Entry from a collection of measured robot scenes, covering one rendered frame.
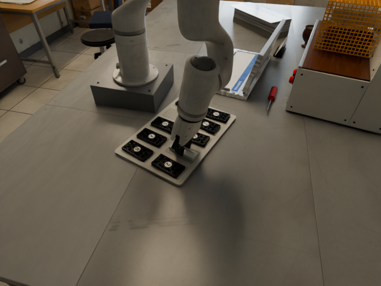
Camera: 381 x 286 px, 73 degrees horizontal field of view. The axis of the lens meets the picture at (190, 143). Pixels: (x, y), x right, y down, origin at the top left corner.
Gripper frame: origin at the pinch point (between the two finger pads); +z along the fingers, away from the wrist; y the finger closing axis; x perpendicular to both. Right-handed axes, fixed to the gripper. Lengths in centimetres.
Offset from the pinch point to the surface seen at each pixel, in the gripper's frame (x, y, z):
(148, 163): -5.5, 10.6, 3.9
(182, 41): -55, -77, 16
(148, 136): -13.2, 1.5, 4.3
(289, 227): 38.4, 5.9, -4.5
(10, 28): -292, -86, 112
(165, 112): -17.8, -14.0, 6.6
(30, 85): -234, -60, 146
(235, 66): -13, -63, 4
